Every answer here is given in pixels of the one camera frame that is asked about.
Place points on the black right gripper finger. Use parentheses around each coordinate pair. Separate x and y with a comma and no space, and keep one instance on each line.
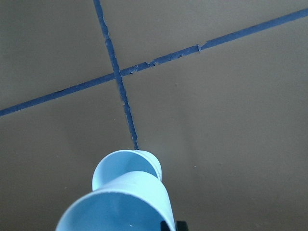
(179,226)

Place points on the light blue cup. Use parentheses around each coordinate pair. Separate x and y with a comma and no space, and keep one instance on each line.
(121,162)
(135,201)

